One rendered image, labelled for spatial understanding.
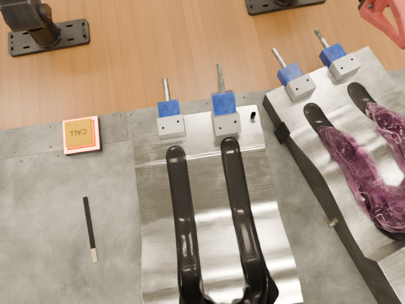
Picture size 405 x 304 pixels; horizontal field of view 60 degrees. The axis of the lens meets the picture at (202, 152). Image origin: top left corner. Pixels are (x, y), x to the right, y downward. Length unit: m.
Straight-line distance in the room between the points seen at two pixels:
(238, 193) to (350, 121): 0.28
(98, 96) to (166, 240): 0.40
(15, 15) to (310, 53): 0.66
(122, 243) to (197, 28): 0.54
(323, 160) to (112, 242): 0.46
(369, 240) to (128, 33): 0.71
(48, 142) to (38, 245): 0.23
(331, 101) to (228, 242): 0.37
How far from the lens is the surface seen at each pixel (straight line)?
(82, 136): 0.80
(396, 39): 0.49
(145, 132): 0.71
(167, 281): 0.62
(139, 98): 0.84
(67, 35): 0.97
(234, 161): 0.69
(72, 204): 0.81
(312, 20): 0.96
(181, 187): 0.68
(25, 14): 0.86
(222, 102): 0.67
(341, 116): 0.79
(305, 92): 0.77
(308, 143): 0.74
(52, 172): 0.85
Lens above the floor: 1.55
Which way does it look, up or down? 74 degrees down
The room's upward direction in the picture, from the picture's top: 6 degrees counter-clockwise
